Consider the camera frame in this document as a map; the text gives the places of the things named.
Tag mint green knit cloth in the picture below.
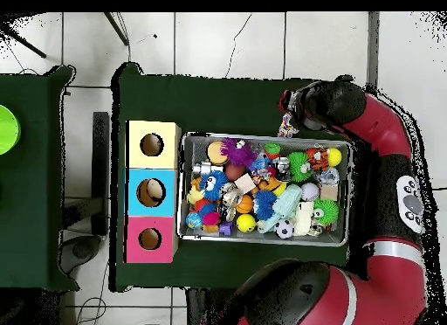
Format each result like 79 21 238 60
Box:
262 183 303 234

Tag green covered side table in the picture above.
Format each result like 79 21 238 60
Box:
0 65 78 293

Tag black and white soccer ball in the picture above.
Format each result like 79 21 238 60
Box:
275 219 296 241

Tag cream knit cloth roll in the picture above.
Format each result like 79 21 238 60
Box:
293 201 316 237

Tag yellow ball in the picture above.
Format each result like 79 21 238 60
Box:
236 212 258 235

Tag lime green round object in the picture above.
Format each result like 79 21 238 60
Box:
0 104 22 157

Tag green spiky ball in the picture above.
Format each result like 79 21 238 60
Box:
312 198 340 227

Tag purple spiky ball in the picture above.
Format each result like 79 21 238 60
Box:
220 136 259 169

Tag orange tiger plush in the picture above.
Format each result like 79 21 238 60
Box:
305 147 331 171

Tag black upright bar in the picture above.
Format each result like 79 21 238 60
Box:
92 111 112 237

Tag blue fuzzy monster toy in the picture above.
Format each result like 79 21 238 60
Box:
200 170 230 203

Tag dark green tablecloth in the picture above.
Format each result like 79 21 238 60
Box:
110 62 357 300

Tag black tripod leg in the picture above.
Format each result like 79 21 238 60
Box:
104 11 130 46
0 20 47 59

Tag multicoloured rope knot toy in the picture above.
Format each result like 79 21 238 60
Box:
277 114 301 140

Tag clear mesh bin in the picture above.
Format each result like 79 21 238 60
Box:
179 132 354 249

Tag brown toy football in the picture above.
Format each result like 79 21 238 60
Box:
224 163 247 183

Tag wooden three-hole box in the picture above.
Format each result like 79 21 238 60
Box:
124 119 182 266

